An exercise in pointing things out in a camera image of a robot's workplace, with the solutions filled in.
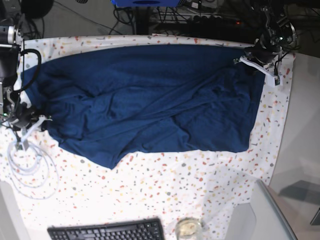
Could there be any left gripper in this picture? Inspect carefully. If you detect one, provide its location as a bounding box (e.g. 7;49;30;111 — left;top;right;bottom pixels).
233;44;284;87

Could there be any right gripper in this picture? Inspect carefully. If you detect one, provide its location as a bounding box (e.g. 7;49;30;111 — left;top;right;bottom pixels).
9;102;52;151

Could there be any dark blue t-shirt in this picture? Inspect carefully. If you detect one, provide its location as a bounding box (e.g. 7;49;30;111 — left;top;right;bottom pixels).
26;44;265;169

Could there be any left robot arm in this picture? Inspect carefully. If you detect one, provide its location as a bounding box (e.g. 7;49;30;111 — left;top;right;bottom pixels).
233;0;297;87

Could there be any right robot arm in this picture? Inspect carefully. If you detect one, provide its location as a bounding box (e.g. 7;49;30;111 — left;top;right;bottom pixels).
0;13;51;151

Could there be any terrazzo patterned table cloth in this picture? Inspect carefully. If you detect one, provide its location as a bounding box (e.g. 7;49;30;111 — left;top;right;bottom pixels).
0;35;296;240

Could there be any blue box with hole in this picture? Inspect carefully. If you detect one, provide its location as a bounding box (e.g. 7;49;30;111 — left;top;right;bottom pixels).
111;0;185;8

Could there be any grey monitor edge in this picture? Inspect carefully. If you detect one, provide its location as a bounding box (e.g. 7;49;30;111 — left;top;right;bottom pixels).
250;180;297;240

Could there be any black computer keyboard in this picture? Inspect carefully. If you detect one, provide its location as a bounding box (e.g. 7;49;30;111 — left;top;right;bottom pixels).
47;218;165;240

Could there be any clear glass jar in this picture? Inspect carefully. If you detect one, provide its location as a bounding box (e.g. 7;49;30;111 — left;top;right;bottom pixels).
175;217;203;240

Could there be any coiled white cable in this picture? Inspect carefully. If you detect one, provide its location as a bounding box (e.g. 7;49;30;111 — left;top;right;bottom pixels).
6;139;60;201

